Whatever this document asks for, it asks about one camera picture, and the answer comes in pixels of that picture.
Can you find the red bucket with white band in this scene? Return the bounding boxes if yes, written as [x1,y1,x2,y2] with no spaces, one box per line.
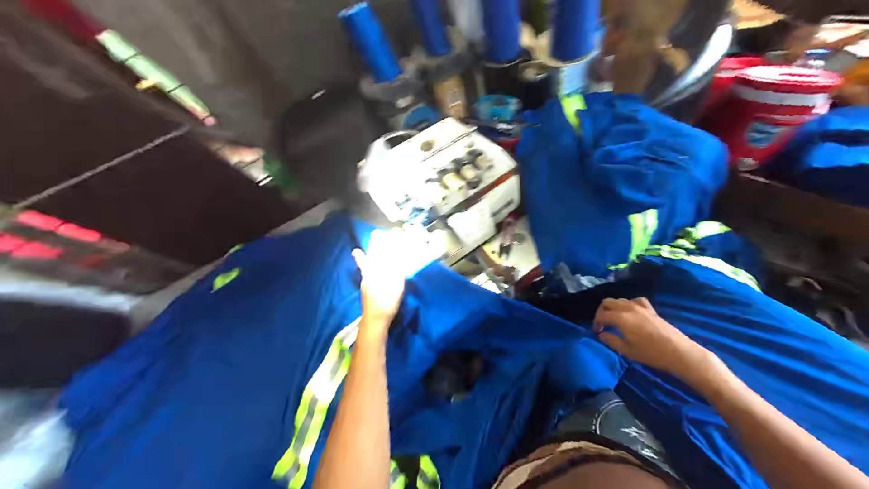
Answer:
[728,65,843,171]

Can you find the person's right forearm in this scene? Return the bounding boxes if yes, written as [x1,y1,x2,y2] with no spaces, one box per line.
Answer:
[682,348,869,489]

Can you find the person's left forearm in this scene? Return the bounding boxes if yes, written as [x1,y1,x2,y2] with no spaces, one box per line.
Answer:
[312,315,393,489]

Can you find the blue cloth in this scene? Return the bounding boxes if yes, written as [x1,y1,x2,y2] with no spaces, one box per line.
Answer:
[762,105,869,209]

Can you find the person's left hand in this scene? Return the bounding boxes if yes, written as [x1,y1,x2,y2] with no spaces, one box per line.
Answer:
[352,223,450,324]

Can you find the white thread spool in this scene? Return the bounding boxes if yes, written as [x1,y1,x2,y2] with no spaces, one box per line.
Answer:
[448,0,484,48]

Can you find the teal round container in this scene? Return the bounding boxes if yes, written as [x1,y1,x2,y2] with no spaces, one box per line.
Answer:
[475,94,522,126]

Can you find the person's right hand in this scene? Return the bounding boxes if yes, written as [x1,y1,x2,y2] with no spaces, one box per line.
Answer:
[593,297,707,383]

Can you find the blue thread spool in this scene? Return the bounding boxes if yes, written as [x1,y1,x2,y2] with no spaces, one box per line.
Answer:
[338,1,403,84]
[549,0,602,66]
[482,0,522,67]
[411,0,452,58]

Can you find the white sewing machine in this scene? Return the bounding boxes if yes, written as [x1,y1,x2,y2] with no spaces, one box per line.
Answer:
[358,117,543,294]

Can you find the bunched blue garment, yellow stripes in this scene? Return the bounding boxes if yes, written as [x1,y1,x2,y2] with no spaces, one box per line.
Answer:
[516,92,763,293]

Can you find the long pale green strip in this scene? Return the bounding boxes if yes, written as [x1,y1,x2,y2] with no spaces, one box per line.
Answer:
[96,29,217,127]

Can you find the large round metal bowl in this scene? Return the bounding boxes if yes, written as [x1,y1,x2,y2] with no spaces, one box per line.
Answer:
[645,0,735,110]

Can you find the person's body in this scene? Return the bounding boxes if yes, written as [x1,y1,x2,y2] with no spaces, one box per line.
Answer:
[490,390,688,489]

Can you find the blue garment with reflective stripes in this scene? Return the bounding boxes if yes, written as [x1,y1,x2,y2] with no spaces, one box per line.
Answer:
[60,211,629,489]

